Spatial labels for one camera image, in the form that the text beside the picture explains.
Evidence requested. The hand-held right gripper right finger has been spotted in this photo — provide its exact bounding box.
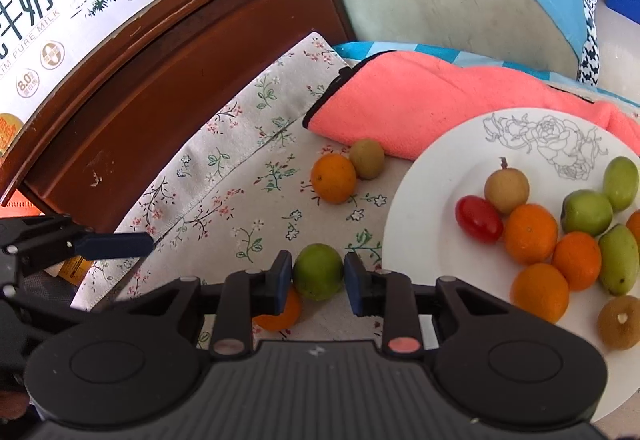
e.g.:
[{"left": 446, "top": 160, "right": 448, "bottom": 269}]
[{"left": 343, "top": 252, "right": 522, "bottom": 356}]

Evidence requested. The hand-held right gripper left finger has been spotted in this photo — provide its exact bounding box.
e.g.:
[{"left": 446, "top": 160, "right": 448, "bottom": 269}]
[{"left": 112, "top": 251, "right": 294, "bottom": 357}]

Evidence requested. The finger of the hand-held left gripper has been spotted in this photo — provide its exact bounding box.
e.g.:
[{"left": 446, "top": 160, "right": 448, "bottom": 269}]
[
  {"left": 0, "top": 214, "right": 155, "bottom": 277},
  {"left": 0, "top": 281, "right": 93, "bottom": 377}
]

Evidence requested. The green jujube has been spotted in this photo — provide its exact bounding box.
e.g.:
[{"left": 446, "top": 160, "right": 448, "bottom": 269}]
[
  {"left": 602, "top": 156, "right": 640, "bottom": 213},
  {"left": 292, "top": 243, "right": 346, "bottom": 301},
  {"left": 598, "top": 224, "right": 640, "bottom": 297},
  {"left": 561, "top": 190, "right": 614, "bottom": 237}
]

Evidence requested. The white plate with rose drawing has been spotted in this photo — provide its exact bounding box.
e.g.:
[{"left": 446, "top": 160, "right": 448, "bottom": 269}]
[{"left": 381, "top": 107, "right": 640, "bottom": 421}]

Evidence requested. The yellow printed packet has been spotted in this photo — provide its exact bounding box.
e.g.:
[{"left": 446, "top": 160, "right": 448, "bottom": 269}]
[{"left": 47, "top": 256, "right": 95, "bottom": 285}]

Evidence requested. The small brown kiwi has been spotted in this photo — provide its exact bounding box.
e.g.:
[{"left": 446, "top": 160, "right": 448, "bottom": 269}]
[{"left": 348, "top": 138, "right": 386, "bottom": 180}]

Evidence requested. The red cherry tomato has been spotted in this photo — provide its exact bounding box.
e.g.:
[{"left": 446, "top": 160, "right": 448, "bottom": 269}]
[{"left": 455, "top": 195, "right": 504, "bottom": 243}]

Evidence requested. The brown wooden cabinet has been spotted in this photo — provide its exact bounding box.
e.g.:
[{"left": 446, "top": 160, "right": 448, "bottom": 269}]
[{"left": 0, "top": 0, "right": 357, "bottom": 237}]

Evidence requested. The tan round longan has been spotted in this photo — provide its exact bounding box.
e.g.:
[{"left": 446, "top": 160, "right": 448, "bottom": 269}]
[{"left": 484, "top": 157, "right": 530, "bottom": 215}]

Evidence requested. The coral pink towel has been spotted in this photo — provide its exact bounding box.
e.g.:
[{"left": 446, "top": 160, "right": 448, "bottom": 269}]
[{"left": 302, "top": 50, "right": 640, "bottom": 161}]

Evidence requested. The white printed milk carton box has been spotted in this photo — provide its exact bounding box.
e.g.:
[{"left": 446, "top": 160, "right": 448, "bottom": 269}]
[{"left": 0, "top": 0, "right": 222, "bottom": 155}]

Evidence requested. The houndstooth sofa cover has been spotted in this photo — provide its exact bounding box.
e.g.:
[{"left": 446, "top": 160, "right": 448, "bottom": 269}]
[{"left": 575, "top": 0, "right": 602, "bottom": 85}]

